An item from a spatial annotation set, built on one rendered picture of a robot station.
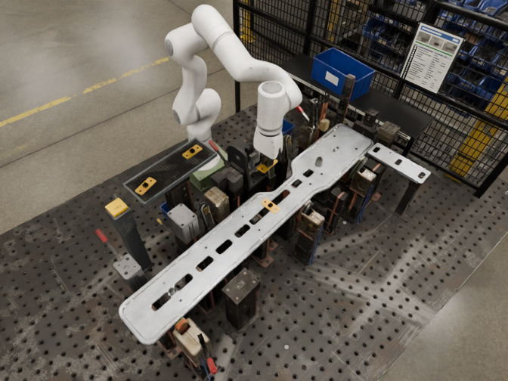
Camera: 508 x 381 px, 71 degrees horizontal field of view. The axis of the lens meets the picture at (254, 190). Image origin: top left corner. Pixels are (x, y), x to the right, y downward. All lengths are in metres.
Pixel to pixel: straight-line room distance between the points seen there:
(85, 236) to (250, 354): 0.98
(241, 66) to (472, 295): 2.20
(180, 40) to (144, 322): 0.98
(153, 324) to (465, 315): 2.00
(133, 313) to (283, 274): 0.70
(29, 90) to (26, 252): 2.61
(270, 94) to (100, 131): 2.65
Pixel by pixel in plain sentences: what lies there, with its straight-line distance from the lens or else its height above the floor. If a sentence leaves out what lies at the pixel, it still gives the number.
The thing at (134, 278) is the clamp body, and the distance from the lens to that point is 1.39.
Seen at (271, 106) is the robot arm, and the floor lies 1.55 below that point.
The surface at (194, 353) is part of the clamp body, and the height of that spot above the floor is 1.06.
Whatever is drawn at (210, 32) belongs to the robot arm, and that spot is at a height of 1.66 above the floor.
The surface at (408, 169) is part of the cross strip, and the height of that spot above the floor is 1.00.
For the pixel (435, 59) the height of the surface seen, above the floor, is 1.31.
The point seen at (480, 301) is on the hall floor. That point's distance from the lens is 2.84.
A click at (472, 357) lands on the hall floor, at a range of 2.66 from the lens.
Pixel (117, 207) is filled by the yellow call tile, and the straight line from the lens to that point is 1.41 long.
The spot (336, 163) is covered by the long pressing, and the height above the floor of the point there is 1.00.
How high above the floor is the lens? 2.23
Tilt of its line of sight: 51 degrees down
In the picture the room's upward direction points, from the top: 2 degrees clockwise
